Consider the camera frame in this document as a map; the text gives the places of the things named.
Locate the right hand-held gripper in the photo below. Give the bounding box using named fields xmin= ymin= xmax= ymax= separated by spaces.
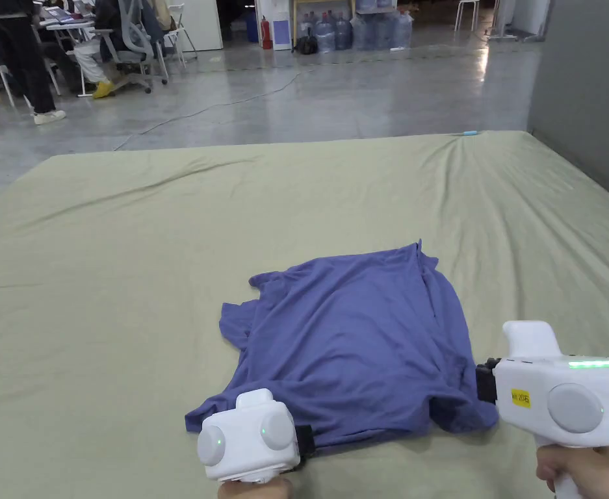
xmin=474 ymin=320 xmax=609 ymax=499

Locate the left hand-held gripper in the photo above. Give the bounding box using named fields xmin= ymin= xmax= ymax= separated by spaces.
xmin=196 ymin=388 xmax=318 ymax=482

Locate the blue shirt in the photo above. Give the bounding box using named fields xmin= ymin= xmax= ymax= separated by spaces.
xmin=184 ymin=238 xmax=500 ymax=458

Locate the person's left hand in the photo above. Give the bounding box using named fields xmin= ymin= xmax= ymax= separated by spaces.
xmin=216 ymin=475 xmax=294 ymax=499

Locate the person's right hand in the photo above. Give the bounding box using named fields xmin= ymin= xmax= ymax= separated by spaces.
xmin=535 ymin=444 xmax=609 ymax=499

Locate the bed with pale green sheet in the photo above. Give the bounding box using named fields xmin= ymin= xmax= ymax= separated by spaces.
xmin=0 ymin=129 xmax=609 ymax=499

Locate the white stool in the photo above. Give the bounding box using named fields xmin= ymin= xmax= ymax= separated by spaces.
xmin=454 ymin=0 xmax=486 ymax=33

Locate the group of water bottles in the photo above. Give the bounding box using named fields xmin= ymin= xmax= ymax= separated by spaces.
xmin=301 ymin=7 xmax=415 ymax=53

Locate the black bag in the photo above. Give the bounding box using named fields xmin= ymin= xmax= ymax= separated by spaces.
xmin=292 ymin=27 xmax=320 ymax=56

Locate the grey office chair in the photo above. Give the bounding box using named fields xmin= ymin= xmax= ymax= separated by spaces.
xmin=95 ymin=0 xmax=170 ymax=96

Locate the white chair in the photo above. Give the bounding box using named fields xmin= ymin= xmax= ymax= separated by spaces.
xmin=164 ymin=2 xmax=200 ymax=70

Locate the white floor cable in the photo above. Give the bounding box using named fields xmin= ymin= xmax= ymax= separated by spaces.
xmin=111 ymin=70 xmax=303 ymax=152

